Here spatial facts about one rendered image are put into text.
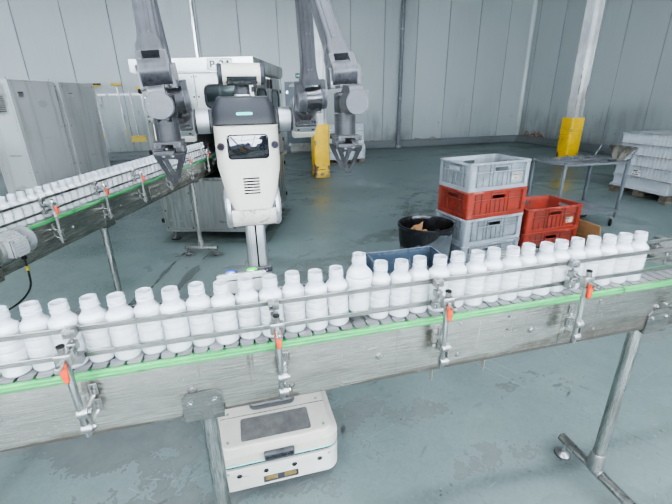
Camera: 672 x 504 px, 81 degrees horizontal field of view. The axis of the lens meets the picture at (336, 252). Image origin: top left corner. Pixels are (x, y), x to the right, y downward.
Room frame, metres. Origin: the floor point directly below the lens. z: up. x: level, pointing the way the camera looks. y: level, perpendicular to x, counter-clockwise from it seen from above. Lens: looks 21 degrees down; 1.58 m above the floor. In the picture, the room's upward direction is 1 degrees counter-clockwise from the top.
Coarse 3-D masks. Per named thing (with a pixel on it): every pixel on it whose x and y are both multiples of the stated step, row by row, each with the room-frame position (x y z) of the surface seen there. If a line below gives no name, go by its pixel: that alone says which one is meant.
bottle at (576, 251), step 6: (576, 240) 1.13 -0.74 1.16; (582, 240) 1.13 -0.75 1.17; (570, 246) 1.15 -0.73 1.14; (576, 246) 1.13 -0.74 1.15; (582, 246) 1.13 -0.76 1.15; (570, 252) 1.13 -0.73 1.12; (576, 252) 1.13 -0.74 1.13; (582, 252) 1.12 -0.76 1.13; (570, 258) 1.13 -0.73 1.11; (576, 258) 1.12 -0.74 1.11; (582, 258) 1.12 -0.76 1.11; (582, 264) 1.12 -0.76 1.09; (576, 270) 1.12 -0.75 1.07; (582, 270) 1.13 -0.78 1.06; (564, 288) 1.13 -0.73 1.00; (576, 288) 1.12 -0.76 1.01
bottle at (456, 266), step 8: (456, 256) 1.03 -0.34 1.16; (464, 256) 1.03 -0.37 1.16; (448, 264) 1.05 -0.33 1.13; (456, 264) 1.03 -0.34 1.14; (456, 272) 1.01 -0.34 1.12; (464, 272) 1.02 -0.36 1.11; (456, 280) 1.01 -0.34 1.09; (464, 280) 1.02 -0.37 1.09; (448, 288) 1.02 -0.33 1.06; (456, 288) 1.01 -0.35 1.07; (464, 288) 1.02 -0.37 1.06; (456, 296) 1.01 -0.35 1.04; (456, 304) 1.01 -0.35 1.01
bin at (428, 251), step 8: (408, 248) 1.65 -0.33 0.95; (416, 248) 1.66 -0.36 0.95; (424, 248) 1.67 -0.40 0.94; (432, 248) 1.65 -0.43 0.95; (368, 256) 1.56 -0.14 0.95; (376, 256) 1.61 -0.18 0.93; (384, 256) 1.62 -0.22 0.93; (392, 256) 1.63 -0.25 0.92; (400, 256) 1.64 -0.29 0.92; (408, 256) 1.65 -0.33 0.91; (432, 256) 1.64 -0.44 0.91; (368, 264) 1.57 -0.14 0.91; (392, 264) 1.63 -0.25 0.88; (432, 264) 1.64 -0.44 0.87
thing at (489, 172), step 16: (448, 160) 3.23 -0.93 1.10; (464, 160) 3.43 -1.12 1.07; (480, 160) 3.50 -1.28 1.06; (496, 160) 3.54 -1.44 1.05; (512, 160) 3.37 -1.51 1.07; (528, 160) 3.18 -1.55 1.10; (448, 176) 3.23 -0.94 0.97; (464, 176) 3.06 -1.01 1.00; (480, 176) 3.03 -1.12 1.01; (496, 176) 3.08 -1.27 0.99; (512, 176) 3.14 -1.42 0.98
